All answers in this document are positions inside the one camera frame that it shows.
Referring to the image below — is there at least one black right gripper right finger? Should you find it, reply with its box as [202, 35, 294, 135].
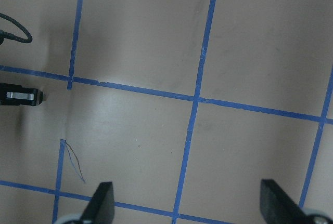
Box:
[260, 179, 333, 224]

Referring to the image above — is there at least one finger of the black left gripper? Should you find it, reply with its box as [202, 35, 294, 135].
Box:
[1, 83, 44, 106]

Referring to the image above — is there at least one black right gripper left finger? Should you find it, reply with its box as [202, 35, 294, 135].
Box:
[80, 182, 115, 223]

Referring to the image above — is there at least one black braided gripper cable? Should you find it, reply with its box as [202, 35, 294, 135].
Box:
[0, 12, 33, 44]

